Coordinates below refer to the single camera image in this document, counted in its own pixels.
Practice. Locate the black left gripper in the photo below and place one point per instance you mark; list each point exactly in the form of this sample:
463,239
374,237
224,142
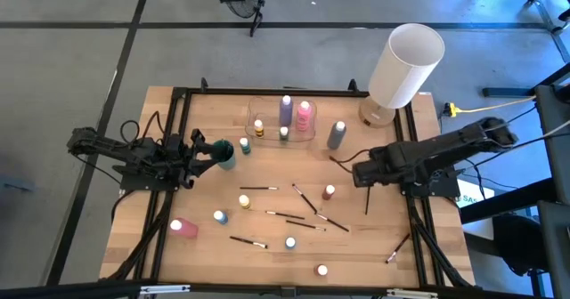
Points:
187,156

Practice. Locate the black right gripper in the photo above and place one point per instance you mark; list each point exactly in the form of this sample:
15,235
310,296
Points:
382,167

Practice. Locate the small golden yellow paint bottle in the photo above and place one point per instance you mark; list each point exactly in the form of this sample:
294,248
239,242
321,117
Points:
258,129

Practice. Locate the small blue paint bottle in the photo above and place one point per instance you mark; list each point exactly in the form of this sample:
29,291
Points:
220,217

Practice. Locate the tall rose pink paint bottle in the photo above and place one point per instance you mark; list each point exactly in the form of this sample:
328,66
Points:
187,228

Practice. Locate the tall light pink paint bottle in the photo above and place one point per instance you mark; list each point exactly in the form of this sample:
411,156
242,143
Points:
304,117

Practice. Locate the dark green paint bottle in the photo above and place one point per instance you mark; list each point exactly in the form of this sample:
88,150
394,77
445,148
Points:
283,134

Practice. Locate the tall lavender paint bottle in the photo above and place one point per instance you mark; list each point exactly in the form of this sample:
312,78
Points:
286,112

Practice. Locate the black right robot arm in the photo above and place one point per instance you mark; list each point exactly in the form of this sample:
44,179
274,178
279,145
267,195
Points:
445,150

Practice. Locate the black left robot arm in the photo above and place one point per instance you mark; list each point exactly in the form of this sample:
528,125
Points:
111,147

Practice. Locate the small teal green paint bottle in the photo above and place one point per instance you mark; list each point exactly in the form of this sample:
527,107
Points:
245,147

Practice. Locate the tall grey paint bottle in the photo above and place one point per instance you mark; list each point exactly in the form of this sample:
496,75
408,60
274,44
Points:
336,136

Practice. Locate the cerulean blue paint bottle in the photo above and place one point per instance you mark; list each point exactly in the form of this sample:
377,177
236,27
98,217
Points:
290,243

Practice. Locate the small coral red paint bottle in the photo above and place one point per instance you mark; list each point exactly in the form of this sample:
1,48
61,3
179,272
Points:
321,270

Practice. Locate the teal plastic cup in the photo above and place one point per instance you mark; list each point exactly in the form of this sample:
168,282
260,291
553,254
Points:
225,156

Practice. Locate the clear plastic tray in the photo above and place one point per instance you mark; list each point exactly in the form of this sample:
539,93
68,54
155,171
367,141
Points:
269,112

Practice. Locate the thin reddish paintbrush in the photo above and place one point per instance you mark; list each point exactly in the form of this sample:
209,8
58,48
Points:
397,248

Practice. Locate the flat paintbrush silver ferrule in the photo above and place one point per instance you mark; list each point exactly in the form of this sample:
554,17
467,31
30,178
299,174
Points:
248,242

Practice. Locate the table lamp white shade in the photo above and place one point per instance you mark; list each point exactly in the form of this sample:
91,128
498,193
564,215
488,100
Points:
405,67

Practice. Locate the white printed box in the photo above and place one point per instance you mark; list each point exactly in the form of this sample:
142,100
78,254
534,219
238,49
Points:
478,196

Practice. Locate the black office chair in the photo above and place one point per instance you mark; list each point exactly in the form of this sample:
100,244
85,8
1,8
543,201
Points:
518,241

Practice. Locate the black aluminium table frame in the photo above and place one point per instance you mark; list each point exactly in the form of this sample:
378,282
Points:
231,91

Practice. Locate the silver aluminium bracket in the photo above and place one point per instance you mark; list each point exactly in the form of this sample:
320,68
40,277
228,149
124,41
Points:
165,289
412,293

